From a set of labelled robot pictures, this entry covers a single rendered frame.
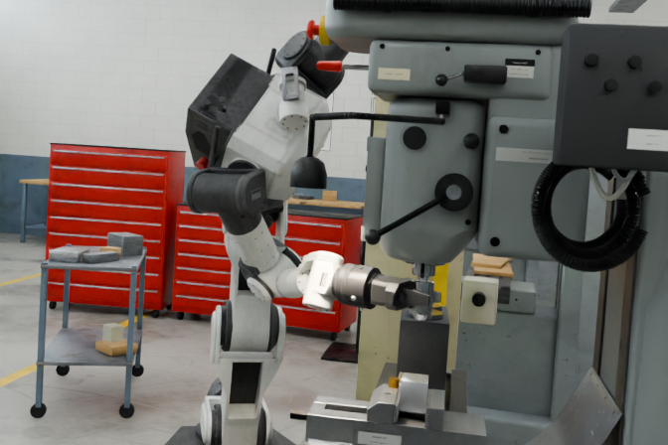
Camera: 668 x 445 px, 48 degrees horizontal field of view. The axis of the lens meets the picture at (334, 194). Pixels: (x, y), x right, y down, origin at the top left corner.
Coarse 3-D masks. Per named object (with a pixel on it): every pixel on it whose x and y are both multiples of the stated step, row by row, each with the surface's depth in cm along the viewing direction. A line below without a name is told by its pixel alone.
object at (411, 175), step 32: (416, 96) 144; (416, 128) 142; (448, 128) 141; (480, 128) 141; (416, 160) 142; (448, 160) 141; (480, 160) 142; (384, 192) 147; (416, 192) 143; (480, 192) 143; (384, 224) 146; (416, 224) 143; (448, 224) 142; (416, 256) 146; (448, 256) 147
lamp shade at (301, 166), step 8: (296, 160) 149; (304, 160) 147; (312, 160) 147; (320, 160) 149; (296, 168) 147; (304, 168) 146; (312, 168) 146; (320, 168) 147; (296, 176) 147; (304, 176) 146; (312, 176) 146; (320, 176) 147; (296, 184) 147; (304, 184) 146; (312, 184) 146; (320, 184) 147
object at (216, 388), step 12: (216, 384) 246; (180, 432) 249; (192, 432) 249; (276, 432) 254; (168, 444) 238; (180, 444) 239; (192, 444) 239; (204, 444) 240; (276, 444) 244; (288, 444) 245
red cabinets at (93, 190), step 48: (96, 192) 650; (144, 192) 647; (48, 240) 656; (96, 240) 653; (144, 240) 648; (192, 240) 643; (288, 240) 621; (336, 240) 610; (48, 288) 658; (96, 288) 654; (144, 288) 652; (192, 288) 646; (336, 336) 621
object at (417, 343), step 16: (416, 320) 185; (432, 320) 186; (448, 320) 188; (400, 336) 185; (416, 336) 184; (432, 336) 184; (448, 336) 184; (400, 352) 185; (416, 352) 185; (432, 352) 184; (400, 368) 185; (416, 368) 185; (432, 368) 184; (432, 384) 185
